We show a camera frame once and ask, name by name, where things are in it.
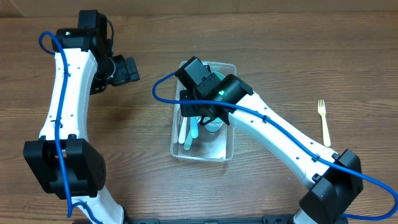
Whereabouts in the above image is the clear plastic container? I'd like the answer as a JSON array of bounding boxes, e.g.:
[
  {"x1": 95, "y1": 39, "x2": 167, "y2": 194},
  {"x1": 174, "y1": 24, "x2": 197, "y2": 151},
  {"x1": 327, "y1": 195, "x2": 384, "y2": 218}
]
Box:
[{"x1": 170, "y1": 60, "x2": 237, "y2": 162}]

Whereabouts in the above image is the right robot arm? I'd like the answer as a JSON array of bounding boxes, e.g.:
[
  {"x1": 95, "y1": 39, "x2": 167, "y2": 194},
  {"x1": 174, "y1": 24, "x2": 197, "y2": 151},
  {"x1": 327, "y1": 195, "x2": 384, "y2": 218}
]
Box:
[{"x1": 177, "y1": 73, "x2": 363, "y2": 223}]

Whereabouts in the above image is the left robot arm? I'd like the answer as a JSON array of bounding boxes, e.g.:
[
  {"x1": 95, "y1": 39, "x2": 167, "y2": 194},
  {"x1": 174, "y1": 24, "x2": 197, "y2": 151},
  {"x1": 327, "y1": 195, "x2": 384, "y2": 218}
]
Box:
[{"x1": 23, "y1": 27, "x2": 140, "y2": 223}]

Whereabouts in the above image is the white plastic spoon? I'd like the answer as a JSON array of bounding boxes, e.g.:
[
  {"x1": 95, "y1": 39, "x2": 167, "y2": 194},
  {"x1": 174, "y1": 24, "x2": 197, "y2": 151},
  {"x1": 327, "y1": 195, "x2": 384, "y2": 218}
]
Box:
[{"x1": 178, "y1": 117, "x2": 187, "y2": 144}]

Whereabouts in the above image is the yellow plastic fork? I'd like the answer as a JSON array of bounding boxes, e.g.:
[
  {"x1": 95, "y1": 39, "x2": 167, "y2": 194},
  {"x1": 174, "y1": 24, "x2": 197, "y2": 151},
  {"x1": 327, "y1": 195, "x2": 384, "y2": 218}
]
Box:
[{"x1": 317, "y1": 100, "x2": 331, "y2": 147}]

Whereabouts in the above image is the green plastic fork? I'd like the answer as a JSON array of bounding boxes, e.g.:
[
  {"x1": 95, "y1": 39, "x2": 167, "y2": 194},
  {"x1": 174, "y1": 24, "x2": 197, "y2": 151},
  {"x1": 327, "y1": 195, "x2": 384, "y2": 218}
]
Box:
[{"x1": 183, "y1": 135, "x2": 193, "y2": 151}]

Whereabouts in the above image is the light blue plastic fork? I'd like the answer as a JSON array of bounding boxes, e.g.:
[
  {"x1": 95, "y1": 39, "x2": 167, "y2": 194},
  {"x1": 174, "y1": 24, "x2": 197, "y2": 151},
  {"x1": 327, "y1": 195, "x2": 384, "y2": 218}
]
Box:
[{"x1": 190, "y1": 116, "x2": 198, "y2": 139}]

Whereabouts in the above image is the green cup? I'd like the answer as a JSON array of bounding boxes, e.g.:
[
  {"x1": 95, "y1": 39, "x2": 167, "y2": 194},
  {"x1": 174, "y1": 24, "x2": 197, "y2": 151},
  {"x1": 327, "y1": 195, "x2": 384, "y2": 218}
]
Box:
[{"x1": 205, "y1": 118, "x2": 224, "y2": 133}]

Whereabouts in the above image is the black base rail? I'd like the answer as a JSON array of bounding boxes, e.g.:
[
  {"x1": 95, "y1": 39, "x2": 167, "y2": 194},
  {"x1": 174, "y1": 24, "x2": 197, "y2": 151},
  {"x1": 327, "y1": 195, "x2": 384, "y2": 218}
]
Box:
[{"x1": 126, "y1": 214, "x2": 292, "y2": 224}]

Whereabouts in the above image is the teal bowl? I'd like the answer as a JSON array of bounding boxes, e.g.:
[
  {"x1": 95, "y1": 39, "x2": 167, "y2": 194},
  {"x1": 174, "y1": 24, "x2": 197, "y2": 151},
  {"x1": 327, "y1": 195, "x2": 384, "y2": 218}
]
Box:
[{"x1": 210, "y1": 72, "x2": 225, "y2": 82}]

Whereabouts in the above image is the right blue cable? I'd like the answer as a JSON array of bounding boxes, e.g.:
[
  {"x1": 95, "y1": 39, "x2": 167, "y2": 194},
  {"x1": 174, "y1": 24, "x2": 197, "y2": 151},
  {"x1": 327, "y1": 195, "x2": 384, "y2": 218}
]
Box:
[{"x1": 152, "y1": 71, "x2": 398, "y2": 222}]

